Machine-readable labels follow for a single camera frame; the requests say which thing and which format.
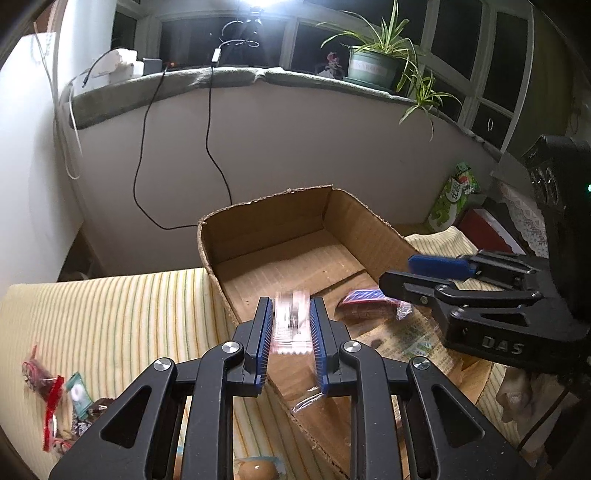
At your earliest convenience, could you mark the green snack bag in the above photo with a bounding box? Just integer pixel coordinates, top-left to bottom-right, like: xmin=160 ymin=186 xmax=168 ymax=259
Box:
xmin=427 ymin=161 xmax=482 ymax=232

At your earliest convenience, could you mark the purple snack packet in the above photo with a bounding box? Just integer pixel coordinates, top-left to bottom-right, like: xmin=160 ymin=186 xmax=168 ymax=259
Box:
xmin=336 ymin=288 xmax=402 ymax=320

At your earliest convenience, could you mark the red packet with dark snack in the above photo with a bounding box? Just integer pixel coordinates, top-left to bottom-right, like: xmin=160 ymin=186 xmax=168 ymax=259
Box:
xmin=22 ymin=356 xmax=48 ymax=394

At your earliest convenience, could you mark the clear pink candy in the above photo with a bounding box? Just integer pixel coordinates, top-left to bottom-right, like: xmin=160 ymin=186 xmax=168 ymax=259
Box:
xmin=272 ymin=290 xmax=311 ymax=356

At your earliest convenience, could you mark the black patterned snack packet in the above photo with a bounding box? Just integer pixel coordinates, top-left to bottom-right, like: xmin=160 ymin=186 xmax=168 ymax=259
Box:
xmin=69 ymin=397 xmax=117 ymax=438

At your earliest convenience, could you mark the brown cardboard box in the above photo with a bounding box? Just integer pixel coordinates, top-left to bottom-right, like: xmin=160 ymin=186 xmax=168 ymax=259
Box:
xmin=198 ymin=185 xmax=497 ymax=480

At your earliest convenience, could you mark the clear candy wrapper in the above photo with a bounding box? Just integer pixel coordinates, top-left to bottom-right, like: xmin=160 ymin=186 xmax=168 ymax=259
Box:
xmin=292 ymin=391 xmax=325 ymax=412

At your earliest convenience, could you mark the red box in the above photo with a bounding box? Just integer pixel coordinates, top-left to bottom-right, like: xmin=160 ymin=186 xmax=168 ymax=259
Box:
xmin=455 ymin=208 xmax=526 ymax=256

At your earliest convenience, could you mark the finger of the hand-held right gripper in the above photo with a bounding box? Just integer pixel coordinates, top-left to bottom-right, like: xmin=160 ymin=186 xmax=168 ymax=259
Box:
xmin=379 ymin=271 xmax=591 ymax=371
xmin=407 ymin=250 xmax=551 ymax=302

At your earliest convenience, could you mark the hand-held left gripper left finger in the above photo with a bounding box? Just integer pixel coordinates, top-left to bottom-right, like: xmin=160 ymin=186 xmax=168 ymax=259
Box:
xmin=48 ymin=296 xmax=274 ymax=480

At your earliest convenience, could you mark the white window frame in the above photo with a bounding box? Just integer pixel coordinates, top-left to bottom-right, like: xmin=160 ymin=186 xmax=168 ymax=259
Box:
xmin=111 ymin=0 xmax=557 ymax=160

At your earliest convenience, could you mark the striped yellow cloth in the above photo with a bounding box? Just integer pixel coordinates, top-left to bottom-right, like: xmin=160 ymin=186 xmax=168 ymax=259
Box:
xmin=0 ymin=231 xmax=509 ymax=480

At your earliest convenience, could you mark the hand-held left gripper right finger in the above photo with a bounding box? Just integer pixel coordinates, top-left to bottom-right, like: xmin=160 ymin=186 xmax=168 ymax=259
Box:
xmin=309 ymin=296 xmax=533 ymax=480

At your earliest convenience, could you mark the green printed snack packet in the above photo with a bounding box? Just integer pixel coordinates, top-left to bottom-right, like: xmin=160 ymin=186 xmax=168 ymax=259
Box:
xmin=388 ymin=318 xmax=445 ymax=366

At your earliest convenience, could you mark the black cable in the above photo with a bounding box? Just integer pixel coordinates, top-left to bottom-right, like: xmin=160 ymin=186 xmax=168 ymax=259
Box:
xmin=133 ymin=46 xmax=234 ymax=230

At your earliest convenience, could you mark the long red-edged snack packet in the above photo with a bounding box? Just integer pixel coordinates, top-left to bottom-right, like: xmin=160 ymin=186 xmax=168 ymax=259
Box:
xmin=42 ymin=375 xmax=66 ymax=452

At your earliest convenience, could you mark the white power strip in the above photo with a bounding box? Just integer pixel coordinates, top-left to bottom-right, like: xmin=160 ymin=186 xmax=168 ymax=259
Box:
xmin=89 ymin=47 xmax=140 ymax=87

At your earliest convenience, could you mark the green mint candy packet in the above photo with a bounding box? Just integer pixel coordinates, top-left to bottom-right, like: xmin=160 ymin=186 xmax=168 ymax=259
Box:
xmin=65 ymin=373 xmax=92 ymax=419

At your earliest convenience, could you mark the potted spider plant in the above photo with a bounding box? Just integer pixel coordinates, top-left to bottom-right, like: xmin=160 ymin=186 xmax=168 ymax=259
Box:
xmin=318 ymin=0 xmax=463 ymax=141

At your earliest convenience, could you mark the beige crumpled cloth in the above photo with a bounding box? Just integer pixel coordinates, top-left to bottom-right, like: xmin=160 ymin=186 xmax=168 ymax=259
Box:
xmin=495 ymin=367 xmax=570 ymax=446

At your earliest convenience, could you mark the white cable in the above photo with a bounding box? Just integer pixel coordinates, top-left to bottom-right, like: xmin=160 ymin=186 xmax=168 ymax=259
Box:
xmin=28 ymin=31 xmax=85 ymax=181

